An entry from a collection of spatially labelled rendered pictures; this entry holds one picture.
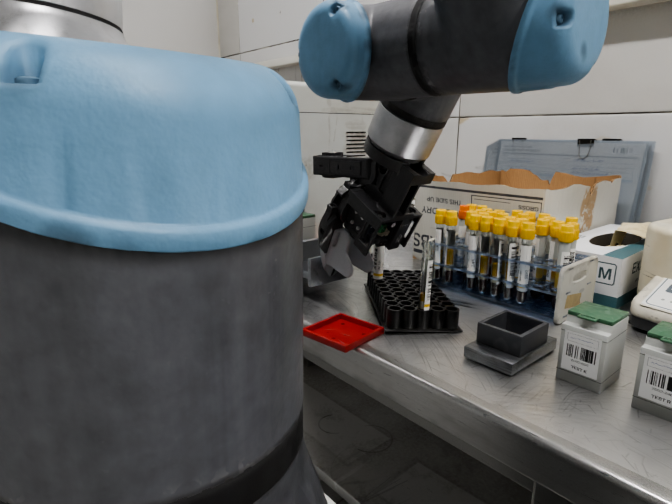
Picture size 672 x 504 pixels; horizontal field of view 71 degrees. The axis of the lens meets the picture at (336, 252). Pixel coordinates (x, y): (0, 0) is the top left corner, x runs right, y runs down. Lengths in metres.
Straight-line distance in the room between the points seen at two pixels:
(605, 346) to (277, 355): 0.37
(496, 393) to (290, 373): 0.32
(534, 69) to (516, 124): 0.82
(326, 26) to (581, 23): 0.18
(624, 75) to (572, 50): 0.74
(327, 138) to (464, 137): 0.51
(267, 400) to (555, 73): 0.26
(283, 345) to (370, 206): 0.40
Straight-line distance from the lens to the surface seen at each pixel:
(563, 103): 1.11
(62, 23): 0.27
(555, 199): 0.76
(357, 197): 0.55
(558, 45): 0.32
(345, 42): 0.39
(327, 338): 0.53
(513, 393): 0.47
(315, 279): 0.65
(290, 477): 0.19
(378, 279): 0.66
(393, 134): 0.51
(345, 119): 0.81
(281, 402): 0.17
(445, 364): 0.50
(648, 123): 1.05
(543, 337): 0.54
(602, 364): 0.49
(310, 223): 0.71
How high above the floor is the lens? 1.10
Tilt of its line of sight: 14 degrees down
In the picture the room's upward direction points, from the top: straight up
